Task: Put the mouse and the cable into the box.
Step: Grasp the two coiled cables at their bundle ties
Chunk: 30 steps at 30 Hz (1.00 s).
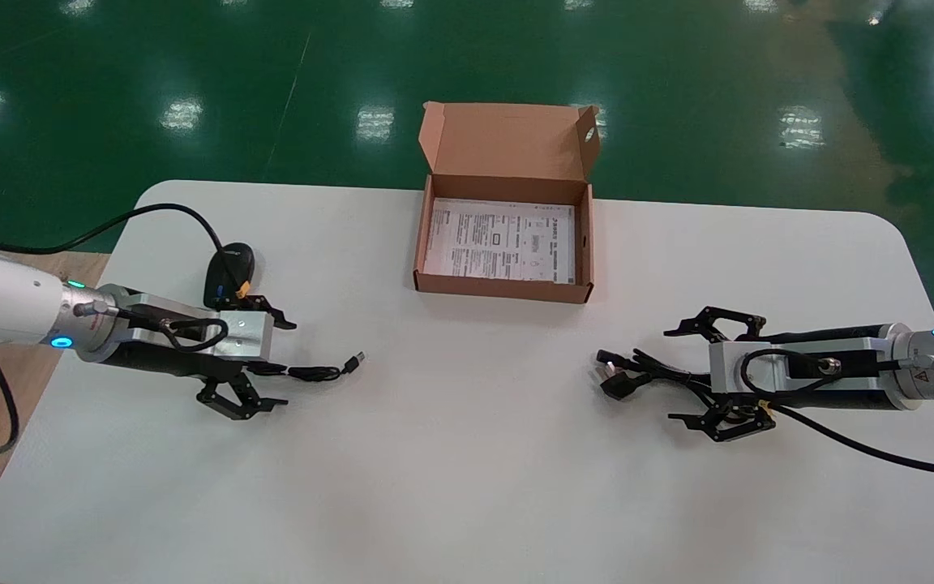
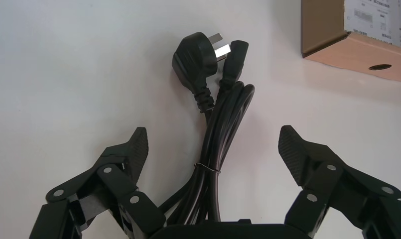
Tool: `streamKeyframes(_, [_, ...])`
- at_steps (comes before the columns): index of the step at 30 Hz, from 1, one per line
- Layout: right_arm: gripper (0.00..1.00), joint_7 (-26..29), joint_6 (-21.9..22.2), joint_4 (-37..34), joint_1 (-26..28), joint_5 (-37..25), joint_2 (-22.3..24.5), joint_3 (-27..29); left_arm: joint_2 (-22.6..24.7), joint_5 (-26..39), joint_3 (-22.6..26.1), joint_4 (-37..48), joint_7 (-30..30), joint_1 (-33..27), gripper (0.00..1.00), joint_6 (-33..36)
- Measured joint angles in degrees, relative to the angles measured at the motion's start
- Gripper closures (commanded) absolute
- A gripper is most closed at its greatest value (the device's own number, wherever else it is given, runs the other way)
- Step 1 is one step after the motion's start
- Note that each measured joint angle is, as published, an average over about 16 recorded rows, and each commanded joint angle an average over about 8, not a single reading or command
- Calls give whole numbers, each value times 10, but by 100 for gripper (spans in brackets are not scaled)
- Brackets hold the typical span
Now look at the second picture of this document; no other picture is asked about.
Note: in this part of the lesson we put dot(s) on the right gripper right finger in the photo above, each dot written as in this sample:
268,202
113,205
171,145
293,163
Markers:
322,178

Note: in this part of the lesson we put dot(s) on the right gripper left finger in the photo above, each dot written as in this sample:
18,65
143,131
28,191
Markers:
121,184

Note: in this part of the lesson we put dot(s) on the open brown cardboard box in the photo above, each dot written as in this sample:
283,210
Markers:
322,23

